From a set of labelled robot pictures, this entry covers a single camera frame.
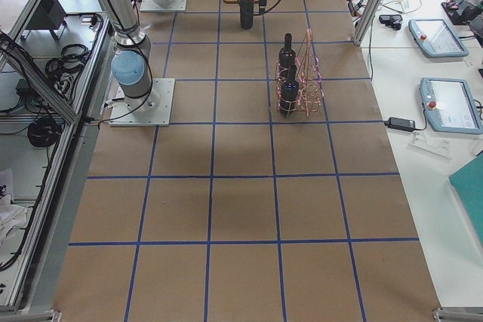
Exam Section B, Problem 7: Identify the copper wire wine basket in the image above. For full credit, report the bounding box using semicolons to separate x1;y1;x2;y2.
275;28;324;118

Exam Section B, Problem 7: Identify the lower teach pendant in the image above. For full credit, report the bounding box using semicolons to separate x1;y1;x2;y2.
420;78;482;135

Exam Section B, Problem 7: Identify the upper teach pendant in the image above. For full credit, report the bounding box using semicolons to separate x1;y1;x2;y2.
408;19;469;58

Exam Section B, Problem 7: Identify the teach pendant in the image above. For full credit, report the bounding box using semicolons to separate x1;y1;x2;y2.
420;78;482;135
408;19;469;58

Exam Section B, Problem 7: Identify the black power brick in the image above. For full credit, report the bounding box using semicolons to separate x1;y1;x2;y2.
384;117;416;132

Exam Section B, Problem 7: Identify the dark wine bottle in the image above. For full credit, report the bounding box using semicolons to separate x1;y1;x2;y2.
278;33;296;76
238;0;254;29
277;64;300;117

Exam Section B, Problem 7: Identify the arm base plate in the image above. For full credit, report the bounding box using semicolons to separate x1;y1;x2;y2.
109;78;176;127
140;0;187;13

